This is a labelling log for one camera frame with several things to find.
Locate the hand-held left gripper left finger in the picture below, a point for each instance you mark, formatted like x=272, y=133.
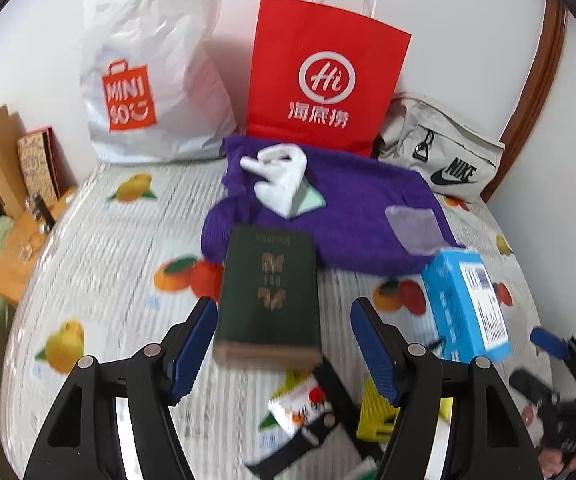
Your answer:
x=190, y=355

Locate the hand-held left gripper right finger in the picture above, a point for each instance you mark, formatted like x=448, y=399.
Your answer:
x=378, y=355

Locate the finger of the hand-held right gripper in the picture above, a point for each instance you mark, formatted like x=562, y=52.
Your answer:
x=550, y=342
x=533, y=385

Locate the yellow mesh item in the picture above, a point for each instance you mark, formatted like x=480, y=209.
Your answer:
x=375, y=417

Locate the white glove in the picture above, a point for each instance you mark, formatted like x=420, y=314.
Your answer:
x=278, y=180

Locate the blue cardboard box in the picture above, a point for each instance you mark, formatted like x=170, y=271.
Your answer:
x=455, y=305

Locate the red and white snack packet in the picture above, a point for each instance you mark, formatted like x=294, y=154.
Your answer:
x=295, y=405

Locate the translucent plastic packet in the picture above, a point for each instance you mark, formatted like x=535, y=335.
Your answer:
x=413, y=227

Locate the purple knit cloth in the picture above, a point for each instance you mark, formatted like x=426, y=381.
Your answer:
x=358, y=205

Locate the pale cloth piece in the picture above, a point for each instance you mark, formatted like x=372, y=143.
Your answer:
x=314, y=201

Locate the black binder clip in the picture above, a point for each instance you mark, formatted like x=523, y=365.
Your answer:
x=43, y=212

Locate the grey fabric bag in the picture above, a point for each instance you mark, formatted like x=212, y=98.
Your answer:
x=433, y=140

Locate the white plastic bag orange logo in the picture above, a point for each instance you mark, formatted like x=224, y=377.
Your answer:
x=168, y=85

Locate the red paper bag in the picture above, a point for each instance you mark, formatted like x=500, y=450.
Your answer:
x=328, y=45

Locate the brown wooden frame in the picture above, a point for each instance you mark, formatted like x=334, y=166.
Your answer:
x=538, y=85

